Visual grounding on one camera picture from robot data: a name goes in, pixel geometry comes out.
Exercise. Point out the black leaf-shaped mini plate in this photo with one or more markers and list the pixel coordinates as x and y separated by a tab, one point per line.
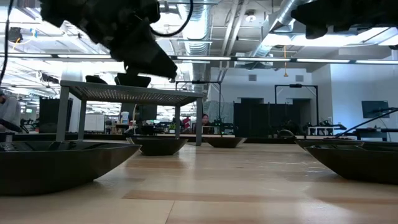
62	168
157	147

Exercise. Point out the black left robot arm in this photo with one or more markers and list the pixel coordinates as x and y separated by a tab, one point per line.
68	12

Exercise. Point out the black rounded mini plate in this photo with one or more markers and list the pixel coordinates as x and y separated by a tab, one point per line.
329	143
225	142

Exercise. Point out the black diamond-shaped mini plate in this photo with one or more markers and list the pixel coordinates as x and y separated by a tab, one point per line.
357	165

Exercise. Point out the grey perforated metal shelf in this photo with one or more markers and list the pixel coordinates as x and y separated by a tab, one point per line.
130	93

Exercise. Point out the white plastic jug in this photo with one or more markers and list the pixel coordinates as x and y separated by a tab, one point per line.
125	117

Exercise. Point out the white cabinet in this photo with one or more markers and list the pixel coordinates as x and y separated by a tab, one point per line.
94	121

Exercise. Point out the small potted plant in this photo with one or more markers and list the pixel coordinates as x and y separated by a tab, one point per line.
171	127

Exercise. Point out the person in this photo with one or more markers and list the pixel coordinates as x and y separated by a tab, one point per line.
205	119
186	122
9	110

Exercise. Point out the black cabinet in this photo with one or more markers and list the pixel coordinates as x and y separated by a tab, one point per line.
46	112

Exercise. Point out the white rack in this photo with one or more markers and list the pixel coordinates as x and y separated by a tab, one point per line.
321	127

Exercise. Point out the black table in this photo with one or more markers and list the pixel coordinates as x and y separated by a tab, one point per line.
373	130

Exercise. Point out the black gantry frame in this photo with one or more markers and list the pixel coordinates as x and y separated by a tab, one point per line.
295	85
198	82

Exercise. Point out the silver spiral ventilation duct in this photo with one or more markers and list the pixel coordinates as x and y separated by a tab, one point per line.
281	17
199	40

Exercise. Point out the grey wall vent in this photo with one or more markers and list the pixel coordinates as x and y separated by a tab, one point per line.
299	78
252	77

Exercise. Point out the black wall screen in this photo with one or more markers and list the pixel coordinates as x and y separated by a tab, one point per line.
375	109

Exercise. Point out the black partition wall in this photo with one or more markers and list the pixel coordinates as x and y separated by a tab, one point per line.
258	115

